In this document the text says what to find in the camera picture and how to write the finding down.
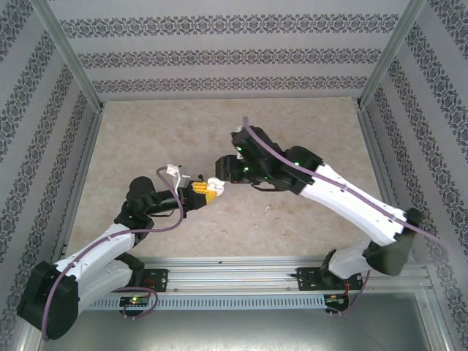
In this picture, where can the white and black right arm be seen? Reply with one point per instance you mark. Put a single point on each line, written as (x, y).
(347, 208)

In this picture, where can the aluminium frame post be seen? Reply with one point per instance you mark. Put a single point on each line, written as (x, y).
(438, 321)
(69, 55)
(391, 55)

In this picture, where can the small green circuit board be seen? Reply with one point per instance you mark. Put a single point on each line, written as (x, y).
(336, 299)
(135, 301)

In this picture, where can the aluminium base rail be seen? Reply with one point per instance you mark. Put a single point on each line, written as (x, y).
(234, 278)

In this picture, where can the aluminium frame side rail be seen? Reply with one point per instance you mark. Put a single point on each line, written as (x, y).
(78, 183)
(380, 164)

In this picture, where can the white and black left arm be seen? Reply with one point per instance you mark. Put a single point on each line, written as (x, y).
(95, 252)

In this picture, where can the grey sheet metal panel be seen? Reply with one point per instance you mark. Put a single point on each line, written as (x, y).
(234, 332)

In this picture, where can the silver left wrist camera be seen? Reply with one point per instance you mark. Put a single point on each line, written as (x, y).
(177, 179)

